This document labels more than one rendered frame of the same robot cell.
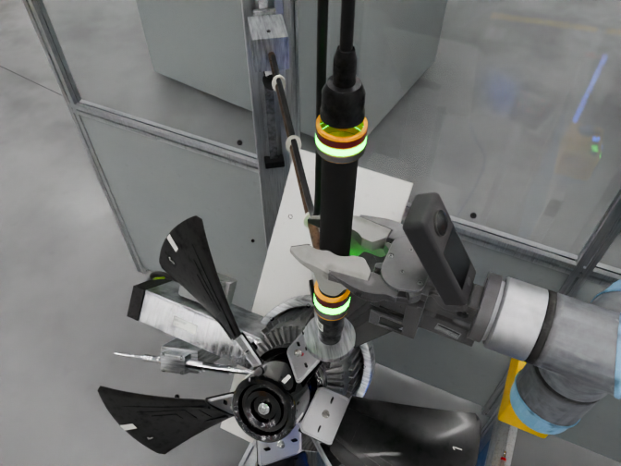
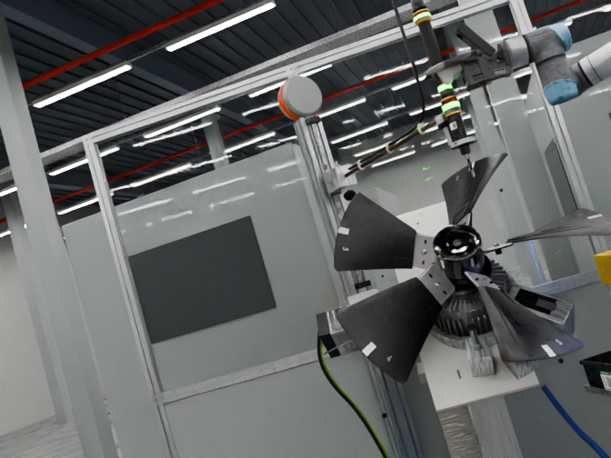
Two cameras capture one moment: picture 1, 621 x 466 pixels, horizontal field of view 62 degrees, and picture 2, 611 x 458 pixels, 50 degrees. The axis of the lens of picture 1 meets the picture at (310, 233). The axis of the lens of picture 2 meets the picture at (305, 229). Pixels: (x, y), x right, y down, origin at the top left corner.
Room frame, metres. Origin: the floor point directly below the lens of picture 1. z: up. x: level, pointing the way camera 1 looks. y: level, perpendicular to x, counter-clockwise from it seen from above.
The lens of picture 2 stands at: (-1.08, 0.89, 1.21)
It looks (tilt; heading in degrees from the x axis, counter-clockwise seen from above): 5 degrees up; 343
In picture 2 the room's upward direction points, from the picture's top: 17 degrees counter-clockwise
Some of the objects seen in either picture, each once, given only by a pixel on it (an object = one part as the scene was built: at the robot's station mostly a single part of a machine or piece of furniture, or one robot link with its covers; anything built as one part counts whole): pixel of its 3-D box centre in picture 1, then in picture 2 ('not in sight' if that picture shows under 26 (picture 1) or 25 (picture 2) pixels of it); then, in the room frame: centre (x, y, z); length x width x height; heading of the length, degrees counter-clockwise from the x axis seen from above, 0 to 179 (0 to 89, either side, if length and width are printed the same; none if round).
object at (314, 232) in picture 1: (293, 143); (388, 149); (0.65, 0.03, 1.55); 0.54 x 0.01 x 0.01; 10
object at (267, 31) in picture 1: (268, 41); (338, 179); (0.97, 0.08, 1.55); 0.10 x 0.07 x 0.08; 10
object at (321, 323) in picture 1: (334, 244); (439, 70); (0.35, -0.03, 1.66); 0.04 x 0.04 x 0.46
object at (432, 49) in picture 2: (335, 227); (435, 60); (0.35, -0.03, 1.69); 0.03 x 0.03 x 0.21
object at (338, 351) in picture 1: (328, 313); (455, 128); (0.36, -0.02, 1.50); 0.09 x 0.07 x 0.10; 10
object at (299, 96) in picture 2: not in sight; (299, 98); (1.06, 0.10, 1.88); 0.17 x 0.15 x 0.16; 65
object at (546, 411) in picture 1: (564, 378); (558, 81); (0.25, -0.28, 1.54); 0.11 x 0.08 x 0.11; 129
